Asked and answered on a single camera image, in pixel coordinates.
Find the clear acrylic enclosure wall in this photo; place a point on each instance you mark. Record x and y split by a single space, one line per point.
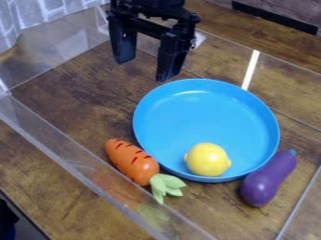
68 98

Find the blue round plastic tray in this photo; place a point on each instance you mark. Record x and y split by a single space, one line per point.
197 111

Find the dark object at table edge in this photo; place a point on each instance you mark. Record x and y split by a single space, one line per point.
9 220

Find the orange toy carrot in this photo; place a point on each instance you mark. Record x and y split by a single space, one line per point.
140 166

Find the purple toy eggplant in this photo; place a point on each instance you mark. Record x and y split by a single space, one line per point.
263 183

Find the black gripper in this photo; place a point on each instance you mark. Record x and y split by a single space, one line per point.
177 40

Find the yellow toy lemon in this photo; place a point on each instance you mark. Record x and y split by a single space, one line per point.
208 159

